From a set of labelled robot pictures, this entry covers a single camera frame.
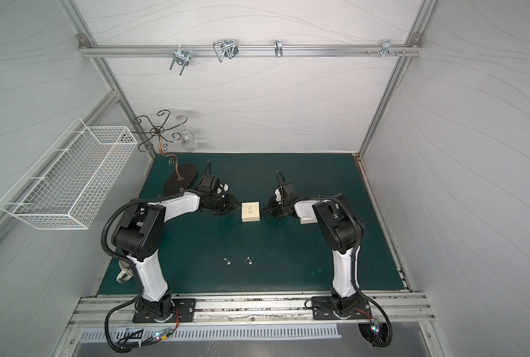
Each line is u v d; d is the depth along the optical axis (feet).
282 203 2.69
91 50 2.55
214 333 2.31
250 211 3.13
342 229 1.74
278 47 2.57
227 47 2.51
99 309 2.48
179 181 3.53
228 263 2.75
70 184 2.27
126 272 2.51
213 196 2.77
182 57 2.57
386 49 2.51
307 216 2.28
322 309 2.41
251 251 2.92
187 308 2.42
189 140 3.17
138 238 1.65
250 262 2.76
